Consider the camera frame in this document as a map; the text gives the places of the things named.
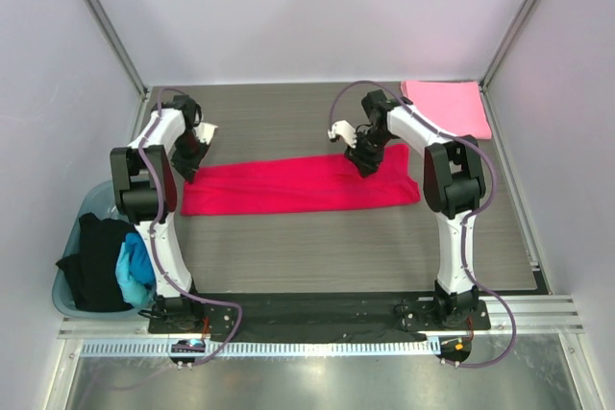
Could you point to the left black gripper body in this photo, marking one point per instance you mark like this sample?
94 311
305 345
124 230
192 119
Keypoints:
189 142

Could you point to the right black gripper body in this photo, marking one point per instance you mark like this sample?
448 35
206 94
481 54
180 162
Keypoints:
361 156

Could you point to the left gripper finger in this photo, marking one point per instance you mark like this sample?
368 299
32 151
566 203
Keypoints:
178 162
189 171

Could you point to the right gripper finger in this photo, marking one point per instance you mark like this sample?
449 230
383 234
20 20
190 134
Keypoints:
354 157
370 165

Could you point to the red t shirt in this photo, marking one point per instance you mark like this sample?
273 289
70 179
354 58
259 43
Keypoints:
300 185

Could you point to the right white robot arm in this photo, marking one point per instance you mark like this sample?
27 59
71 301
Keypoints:
453 187

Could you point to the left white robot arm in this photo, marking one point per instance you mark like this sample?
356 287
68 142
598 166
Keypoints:
175 140

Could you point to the blue plastic basket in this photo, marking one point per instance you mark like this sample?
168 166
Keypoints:
99 201

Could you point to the folded pink t shirt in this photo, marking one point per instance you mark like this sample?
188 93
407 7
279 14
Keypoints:
454 107

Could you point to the blue t shirt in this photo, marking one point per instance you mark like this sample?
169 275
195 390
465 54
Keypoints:
134 271

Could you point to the black t shirt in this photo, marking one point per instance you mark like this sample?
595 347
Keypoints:
90 271

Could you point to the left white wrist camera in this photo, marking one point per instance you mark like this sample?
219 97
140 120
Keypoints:
205 132

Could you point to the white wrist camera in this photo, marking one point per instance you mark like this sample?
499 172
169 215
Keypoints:
205 132
342 130

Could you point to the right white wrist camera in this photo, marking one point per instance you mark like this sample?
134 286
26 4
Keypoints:
342 130

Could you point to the left aluminium frame post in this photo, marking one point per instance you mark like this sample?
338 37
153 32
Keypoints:
108 31

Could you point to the aluminium frame post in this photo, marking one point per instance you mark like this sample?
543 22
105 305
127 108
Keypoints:
514 29
108 31

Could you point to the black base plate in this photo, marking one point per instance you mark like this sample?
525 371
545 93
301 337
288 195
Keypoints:
321 318

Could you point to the white slotted cable duct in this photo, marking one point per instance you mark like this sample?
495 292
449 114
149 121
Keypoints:
187 349

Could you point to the right aluminium frame post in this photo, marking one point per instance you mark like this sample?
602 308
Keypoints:
514 29

